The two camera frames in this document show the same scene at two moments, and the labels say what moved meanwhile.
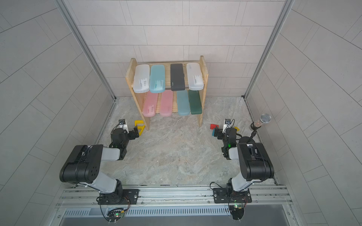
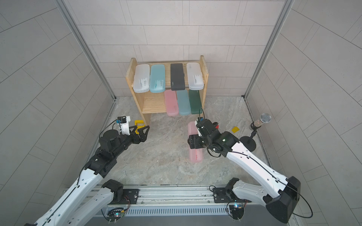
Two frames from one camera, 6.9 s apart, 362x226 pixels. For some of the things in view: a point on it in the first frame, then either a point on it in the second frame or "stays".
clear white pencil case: [141, 78] stays
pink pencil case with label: [150, 105] -> [196, 155]
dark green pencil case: [195, 102] stays
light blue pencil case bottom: [184, 107] stays
